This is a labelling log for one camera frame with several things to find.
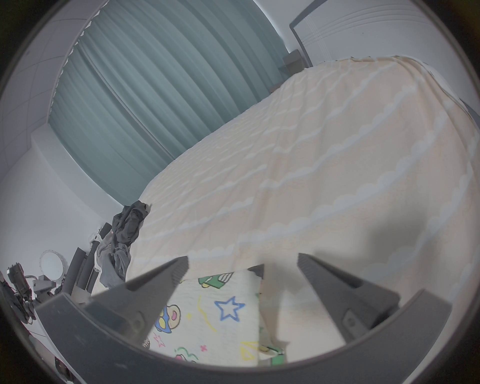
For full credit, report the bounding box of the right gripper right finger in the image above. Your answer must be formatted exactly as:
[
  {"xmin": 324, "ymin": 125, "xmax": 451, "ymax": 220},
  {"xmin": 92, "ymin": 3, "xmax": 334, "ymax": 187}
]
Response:
[{"xmin": 297, "ymin": 253, "xmax": 401, "ymax": 344}]

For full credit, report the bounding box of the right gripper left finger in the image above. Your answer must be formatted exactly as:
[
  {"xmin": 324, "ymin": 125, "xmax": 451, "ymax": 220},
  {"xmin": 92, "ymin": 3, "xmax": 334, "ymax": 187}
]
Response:
[{"xmin": 85, "ymin": 256, "xmax": 190, "ymax": 348}]

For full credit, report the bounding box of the white printed pyjama top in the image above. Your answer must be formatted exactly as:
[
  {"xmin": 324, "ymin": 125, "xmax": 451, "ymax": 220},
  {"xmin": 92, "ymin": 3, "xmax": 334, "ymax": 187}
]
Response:
[{"xmin": 142, "ymin": 263, "xmax": 290, "ymax": 365}]

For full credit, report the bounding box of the bed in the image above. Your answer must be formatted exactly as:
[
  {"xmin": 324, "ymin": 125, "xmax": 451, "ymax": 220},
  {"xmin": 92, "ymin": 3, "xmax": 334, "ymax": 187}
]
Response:
[{"xmin": 124, "ymin": 0, "xmax": 480, "ymax": 362}]

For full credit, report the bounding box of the black padded furniture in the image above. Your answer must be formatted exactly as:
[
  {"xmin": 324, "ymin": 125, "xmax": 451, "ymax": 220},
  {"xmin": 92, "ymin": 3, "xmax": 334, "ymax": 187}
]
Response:
[{"xmin": 62, "ymin": 223, "xmax": 113, "ymax": 297}]

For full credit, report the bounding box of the black garment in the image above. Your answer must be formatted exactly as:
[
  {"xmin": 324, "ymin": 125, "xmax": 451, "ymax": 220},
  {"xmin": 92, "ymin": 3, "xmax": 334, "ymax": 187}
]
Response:
[{"xmin": 112, "ymin": 200, "xmax": 151, "ymax": 248}]

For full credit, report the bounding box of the blue-green curtain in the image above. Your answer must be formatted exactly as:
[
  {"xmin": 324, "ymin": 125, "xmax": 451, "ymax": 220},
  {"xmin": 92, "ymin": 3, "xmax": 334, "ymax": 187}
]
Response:
[{"xmin": 49, "ymin": 0, "xmax": 291, "ymax": 205}]

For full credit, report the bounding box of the pale grey bedside table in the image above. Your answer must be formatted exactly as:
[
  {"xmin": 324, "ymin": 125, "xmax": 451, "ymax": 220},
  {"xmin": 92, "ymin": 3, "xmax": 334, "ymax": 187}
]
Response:
[{"xmin": 279, "ymin": 49, "xmax": 310, "ymax": 72}]

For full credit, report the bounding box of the white ring light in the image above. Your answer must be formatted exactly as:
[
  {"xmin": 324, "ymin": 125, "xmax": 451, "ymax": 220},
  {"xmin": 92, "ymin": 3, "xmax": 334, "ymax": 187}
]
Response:
[{"xmin": 39, "ymin": 250, "xmax": 67, "ymax": 280}]

